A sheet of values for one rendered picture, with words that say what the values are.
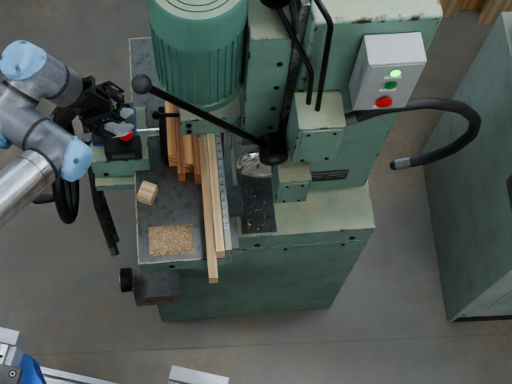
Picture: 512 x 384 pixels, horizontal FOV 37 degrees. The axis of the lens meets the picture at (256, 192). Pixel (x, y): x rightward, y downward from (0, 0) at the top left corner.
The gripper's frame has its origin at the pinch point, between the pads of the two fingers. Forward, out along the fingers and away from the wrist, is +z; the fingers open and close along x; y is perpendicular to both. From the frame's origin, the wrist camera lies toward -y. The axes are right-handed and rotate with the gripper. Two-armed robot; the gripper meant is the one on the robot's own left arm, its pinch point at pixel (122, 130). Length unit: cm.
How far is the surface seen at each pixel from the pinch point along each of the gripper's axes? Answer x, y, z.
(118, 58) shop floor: 85, -61, 85
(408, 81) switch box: -14, 65, -6
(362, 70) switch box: -12, 58, -12
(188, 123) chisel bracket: -0.2, 13.6, 5.7
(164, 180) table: -6.4, 0.0, 16.1
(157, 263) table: -26.5, -2.3, 15.0
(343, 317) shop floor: -23, 2, 121
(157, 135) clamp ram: 2.5, 2.2, 10.8
